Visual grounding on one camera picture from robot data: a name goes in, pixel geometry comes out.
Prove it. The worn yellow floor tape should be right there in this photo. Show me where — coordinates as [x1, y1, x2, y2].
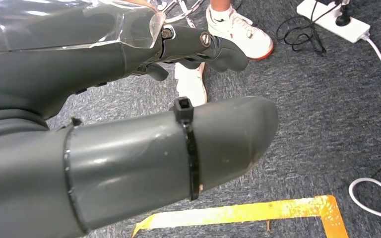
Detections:
[130, 195, 350, 238]

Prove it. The white power strip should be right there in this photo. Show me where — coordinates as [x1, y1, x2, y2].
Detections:
[296, 0, 371, 44]

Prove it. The white cable loop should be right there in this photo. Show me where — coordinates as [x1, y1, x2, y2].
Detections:
[348, 178, 381, 238]

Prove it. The black power plug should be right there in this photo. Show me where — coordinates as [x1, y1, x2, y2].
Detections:
[335, 0, 352, 27]

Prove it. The white red-soled shoe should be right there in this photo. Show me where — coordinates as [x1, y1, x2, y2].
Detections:
[206, 4, 274, 61]
[174, 62, 207, 108]

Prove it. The black cable tie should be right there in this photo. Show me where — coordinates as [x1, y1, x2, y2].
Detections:
[173, 96, 200, 201]

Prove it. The person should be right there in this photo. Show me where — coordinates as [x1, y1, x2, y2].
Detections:
[125, 0, 274, 108]

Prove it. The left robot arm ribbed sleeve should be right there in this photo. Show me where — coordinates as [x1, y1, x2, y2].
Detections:
[0, 109, 50, 141]

